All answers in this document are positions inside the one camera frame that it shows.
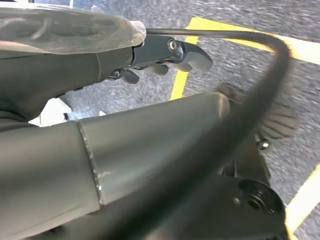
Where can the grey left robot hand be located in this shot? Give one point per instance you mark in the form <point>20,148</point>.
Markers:
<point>50,73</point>

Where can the yellow floor tape square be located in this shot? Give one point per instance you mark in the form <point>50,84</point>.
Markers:
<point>183,82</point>

